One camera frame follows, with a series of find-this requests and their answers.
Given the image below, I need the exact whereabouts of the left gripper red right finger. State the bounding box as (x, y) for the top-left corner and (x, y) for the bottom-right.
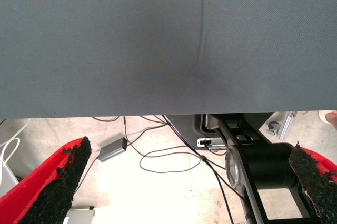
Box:
(288, 141), (337, 224)

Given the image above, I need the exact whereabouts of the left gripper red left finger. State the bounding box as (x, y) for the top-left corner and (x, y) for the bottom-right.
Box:
(0, 136), (92, 224)

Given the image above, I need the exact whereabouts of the white box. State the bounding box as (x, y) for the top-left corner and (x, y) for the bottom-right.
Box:
(0, 165), (19, 198)

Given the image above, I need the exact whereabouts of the silver metal bar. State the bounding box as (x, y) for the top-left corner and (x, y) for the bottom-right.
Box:
(63, 205), (96, 224)

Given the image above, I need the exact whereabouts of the black cylinder with silver cap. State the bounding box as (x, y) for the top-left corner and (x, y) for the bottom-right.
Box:
(225, 143), (297, 190)

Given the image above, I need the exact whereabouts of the aluminium profile bar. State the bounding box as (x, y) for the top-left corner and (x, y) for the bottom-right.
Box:
(277, 110), (298, 141)

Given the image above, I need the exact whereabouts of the person foot in white shoe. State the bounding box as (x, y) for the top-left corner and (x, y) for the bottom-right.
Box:
(318, 110), (337, 131)

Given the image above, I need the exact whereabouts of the grey caster wheel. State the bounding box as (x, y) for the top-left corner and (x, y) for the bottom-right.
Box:
(265, 120), (280, 136)

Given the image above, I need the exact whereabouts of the small grey adapter box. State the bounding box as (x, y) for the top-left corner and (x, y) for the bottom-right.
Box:
(97, 137), (128, 164)

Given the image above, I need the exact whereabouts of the white connector plate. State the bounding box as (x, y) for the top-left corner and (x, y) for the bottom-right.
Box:
(196, 138), (227, 149)

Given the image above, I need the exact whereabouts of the grey base panel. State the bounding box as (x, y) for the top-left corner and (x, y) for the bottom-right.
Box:
(167, 114), (229, 151)

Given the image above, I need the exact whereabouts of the dark grey table cloth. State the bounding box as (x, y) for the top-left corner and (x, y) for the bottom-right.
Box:
(0, 0), (337, 119)

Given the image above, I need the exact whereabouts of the white floor cable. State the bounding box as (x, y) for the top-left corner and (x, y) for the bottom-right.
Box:
(0, 118), (30, 180)

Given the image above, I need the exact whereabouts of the thick black floor cable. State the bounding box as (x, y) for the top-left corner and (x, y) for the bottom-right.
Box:
(161, 115), (235, 224)

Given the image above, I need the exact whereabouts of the thin dark looped cable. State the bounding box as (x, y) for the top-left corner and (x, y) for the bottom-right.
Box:
(123, 116), (202, 174)

